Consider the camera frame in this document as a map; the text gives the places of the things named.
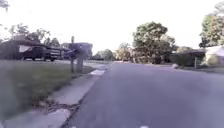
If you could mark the green grass lawn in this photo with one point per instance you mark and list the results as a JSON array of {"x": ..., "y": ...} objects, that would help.
[{"x": 30, "y": 80}]

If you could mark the tall green tree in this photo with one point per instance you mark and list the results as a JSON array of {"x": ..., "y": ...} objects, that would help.
[{"x": 213, "y": 30}]

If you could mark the trees behind houses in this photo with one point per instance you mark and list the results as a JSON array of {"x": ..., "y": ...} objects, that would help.
[{"x": 33, "y": 34}]

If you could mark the distant dark trees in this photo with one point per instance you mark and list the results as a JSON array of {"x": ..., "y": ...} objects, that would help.
[{"x": 106, "y": 54}]

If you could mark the large green tree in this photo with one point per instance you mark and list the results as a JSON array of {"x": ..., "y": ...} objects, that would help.
[{"x": 151, "y": 41}]

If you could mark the grass verge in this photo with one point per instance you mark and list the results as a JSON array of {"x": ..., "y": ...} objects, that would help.
[{"x": 208, "y": 69}]

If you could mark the small pale tree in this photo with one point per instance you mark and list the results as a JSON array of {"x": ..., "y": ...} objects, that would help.
[{"x": 124, "y": 52}]

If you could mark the building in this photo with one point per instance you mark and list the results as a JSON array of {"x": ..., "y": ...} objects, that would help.
[{"x": 87, "y": 49}]

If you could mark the pale house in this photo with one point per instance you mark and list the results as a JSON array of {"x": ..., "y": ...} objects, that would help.
[{"x": 215, "y": 54}]

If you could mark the grey asphalt road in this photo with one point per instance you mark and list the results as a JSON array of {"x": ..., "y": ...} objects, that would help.
[{"x": 150, "y": 96}]

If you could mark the dark low house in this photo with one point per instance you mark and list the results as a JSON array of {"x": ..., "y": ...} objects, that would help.
[{"x": 11, "y": 49}]

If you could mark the dark green bush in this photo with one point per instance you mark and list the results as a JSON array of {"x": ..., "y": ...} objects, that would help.
[{"x": 185, "y": 57}]

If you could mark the pale concrete gutter strip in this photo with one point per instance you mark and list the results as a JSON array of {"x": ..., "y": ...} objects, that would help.
[{"x": 71, "y": 91}]

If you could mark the mailbox on posts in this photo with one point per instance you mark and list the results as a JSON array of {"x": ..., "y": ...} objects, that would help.
[{"x": 76, "y": 54}]

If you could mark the dark pickup truck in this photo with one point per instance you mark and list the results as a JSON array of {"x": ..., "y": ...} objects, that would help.
[{"x": 40, "y": 53}]

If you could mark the robot's own part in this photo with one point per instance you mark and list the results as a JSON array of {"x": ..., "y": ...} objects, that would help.
[{"x": 144, "y": 126}]

